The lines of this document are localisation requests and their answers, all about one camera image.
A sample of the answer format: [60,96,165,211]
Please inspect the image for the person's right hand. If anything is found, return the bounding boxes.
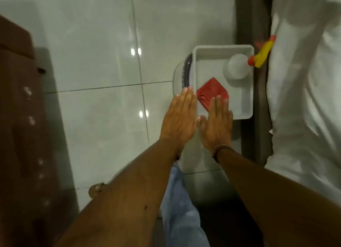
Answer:
[199,95,234,152]

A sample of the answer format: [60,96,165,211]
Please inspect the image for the person's left hand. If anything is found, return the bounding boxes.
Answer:
[159,86,201,152]

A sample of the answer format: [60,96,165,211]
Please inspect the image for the red cloth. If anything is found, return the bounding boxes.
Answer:
[196,77,229,112]

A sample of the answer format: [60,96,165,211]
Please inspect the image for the brown leather sofa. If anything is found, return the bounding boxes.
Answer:
[0,15,80,247]

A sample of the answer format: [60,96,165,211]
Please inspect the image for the person's right forearm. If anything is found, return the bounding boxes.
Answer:
[216,148,341,247]

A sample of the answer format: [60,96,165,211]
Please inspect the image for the person's left forearm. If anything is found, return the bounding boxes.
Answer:
[54,139,187,247]

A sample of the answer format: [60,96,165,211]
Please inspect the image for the person's left foot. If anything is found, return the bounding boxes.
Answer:
[88,183,107,199]

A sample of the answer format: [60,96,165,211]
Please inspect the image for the white plastic tray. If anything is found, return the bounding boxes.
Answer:
[191,44,255,120]

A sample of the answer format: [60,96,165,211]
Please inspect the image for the yellow and red spray bottle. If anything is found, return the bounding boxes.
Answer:
[248,35,277,68]

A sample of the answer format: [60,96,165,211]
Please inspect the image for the white fabric sheet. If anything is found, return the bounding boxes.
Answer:
[265,0,341,207]

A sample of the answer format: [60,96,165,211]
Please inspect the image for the blue denim trousers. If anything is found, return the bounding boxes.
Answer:
[161,163,211,247]

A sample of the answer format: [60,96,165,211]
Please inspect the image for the dark cord bracelet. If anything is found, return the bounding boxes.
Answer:
[212,144,235,164]

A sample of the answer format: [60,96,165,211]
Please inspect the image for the dark grey metal frame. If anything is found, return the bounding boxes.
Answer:
[236,0,274,165]

